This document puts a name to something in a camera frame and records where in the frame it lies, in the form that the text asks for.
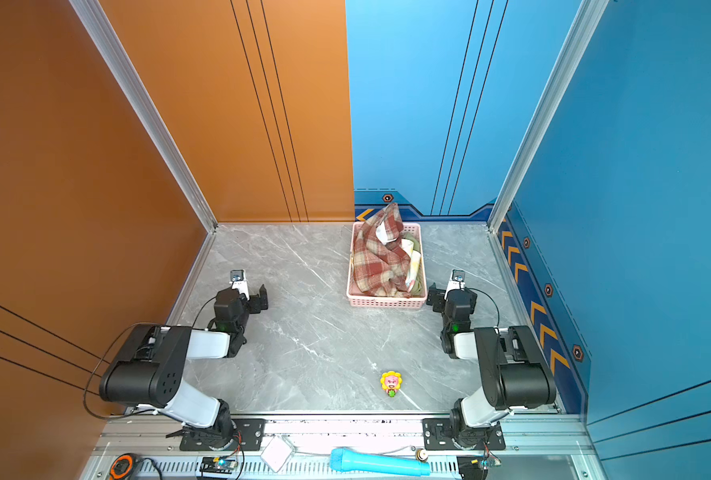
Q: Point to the right green circuit board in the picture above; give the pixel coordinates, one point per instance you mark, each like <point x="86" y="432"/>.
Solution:
<point x="487" y="462"/>

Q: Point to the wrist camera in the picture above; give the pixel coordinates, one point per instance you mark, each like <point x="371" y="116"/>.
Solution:
<point x="238" y="280"/>
<point x="456" y="280"/>

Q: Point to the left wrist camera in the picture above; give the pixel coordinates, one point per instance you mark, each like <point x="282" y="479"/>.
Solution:
<point x="238" y="280"/>

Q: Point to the small brass cylinder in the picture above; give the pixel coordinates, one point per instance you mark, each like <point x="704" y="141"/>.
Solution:
<point x="422" y="455"/>

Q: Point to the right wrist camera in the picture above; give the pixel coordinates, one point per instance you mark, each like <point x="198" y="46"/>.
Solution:
<point x="456" y="280"/>

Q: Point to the green circuit board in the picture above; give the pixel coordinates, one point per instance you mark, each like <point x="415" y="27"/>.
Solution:
<point x="487" y="462"/>
<point x="218" y="465"/>

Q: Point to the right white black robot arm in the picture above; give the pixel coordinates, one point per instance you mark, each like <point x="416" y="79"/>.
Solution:
<point x="513" y="374"/>

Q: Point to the floral pastel skirt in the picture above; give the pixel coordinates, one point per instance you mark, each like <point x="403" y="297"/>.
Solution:
<point x="413" y="284"/>

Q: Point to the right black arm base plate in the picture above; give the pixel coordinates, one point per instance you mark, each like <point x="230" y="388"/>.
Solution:
<point x="440" y="434"/>

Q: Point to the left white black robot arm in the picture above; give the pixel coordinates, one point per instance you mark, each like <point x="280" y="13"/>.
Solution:
<point x="148" y="371"/>

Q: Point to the left green circuit board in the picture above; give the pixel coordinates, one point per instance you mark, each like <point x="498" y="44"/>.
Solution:
<point x="218" y="465"/>

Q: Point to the red plaid skirt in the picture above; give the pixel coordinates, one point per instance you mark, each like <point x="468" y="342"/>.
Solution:
<point x="380" y="265"/>

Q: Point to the olive green skirt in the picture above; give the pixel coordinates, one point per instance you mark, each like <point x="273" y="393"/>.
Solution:
<point x="410" y="244"/>

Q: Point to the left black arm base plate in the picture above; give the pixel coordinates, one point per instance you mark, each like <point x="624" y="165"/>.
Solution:
<point x="245" y="434"/>

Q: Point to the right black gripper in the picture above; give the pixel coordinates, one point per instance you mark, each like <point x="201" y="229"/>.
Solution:
<point x="436" y="298"/>

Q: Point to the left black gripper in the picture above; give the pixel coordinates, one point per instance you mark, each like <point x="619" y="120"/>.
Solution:
<point x="256" y="300"/>

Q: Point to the white square card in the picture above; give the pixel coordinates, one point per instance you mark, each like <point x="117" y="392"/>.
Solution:
<point x="277" y="453"/>

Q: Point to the cyan toy microphone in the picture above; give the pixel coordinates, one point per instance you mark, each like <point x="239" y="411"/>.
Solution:
<point x="345" y="460"/>

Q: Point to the pink perforated plastic basket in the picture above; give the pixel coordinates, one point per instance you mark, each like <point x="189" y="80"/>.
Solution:
<point x="359" y="299"/>

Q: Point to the yellow sunflower toy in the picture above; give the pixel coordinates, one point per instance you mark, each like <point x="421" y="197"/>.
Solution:
<point x="391" y="383"/>

